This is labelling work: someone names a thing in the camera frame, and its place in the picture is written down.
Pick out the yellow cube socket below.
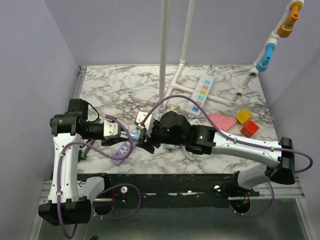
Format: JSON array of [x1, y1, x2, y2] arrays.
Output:
[[235, 109, 253, 125]]

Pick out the purple USB power strip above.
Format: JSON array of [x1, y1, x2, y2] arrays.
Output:
[[111, 141, 130, 167]]

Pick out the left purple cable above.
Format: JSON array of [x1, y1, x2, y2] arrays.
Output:
[[56, 116, 133, 238]]

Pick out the wooden cube socket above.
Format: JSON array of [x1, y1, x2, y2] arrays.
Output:
[[167, 108, 180, 114]]

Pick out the blue pipe fitting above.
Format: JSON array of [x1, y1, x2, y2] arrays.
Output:
[[256, 43, 276, 72]]

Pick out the white multicolour power strip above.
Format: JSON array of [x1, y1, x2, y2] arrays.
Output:
[[185, 74, 215, 118]]

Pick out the pink triangular power strip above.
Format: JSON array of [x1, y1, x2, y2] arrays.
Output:
[[208, 113, 237, 132]]

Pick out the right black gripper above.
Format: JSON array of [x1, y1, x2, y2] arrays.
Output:
[[135, 121, 186, 155]]

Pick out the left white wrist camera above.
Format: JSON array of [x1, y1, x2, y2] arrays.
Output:
[[103, 119, 121, 140]]

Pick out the red cube socket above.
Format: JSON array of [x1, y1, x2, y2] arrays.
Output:
[[240, 120, 260, 138]]

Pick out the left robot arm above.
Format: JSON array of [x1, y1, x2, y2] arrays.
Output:
[[38, 98, 122, 226]]

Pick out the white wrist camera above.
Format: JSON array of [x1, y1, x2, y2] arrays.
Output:
[[134, 111, 155, 137], [103, 119, 121, 140]]

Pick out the light blue charger plug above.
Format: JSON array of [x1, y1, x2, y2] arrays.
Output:
[[130, 132, 140, 141]]

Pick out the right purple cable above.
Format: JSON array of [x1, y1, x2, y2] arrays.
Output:
[[141, 94, 314, 173]]

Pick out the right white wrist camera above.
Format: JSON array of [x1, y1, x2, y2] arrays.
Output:
[[134, 111, 155, 137]]

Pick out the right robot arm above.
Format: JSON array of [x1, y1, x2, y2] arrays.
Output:
[[135, 111, 296, 196]]

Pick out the white round plug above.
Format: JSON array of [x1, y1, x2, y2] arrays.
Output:
[[182, 147, 196, 161]]

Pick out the purple cable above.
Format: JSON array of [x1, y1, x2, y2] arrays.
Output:
[[56, 116, 133, 238], [141, 94, 314, 173]]

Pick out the white PVC pipe frame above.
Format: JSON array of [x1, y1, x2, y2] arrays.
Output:
[[159, 0, 305, 107]]

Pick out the black metal base rail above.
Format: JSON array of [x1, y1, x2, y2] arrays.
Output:
[[77, 172, 262, 209]]

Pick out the orange pipe fitting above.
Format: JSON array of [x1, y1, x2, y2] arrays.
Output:
[[277, 2, 302, 38]]

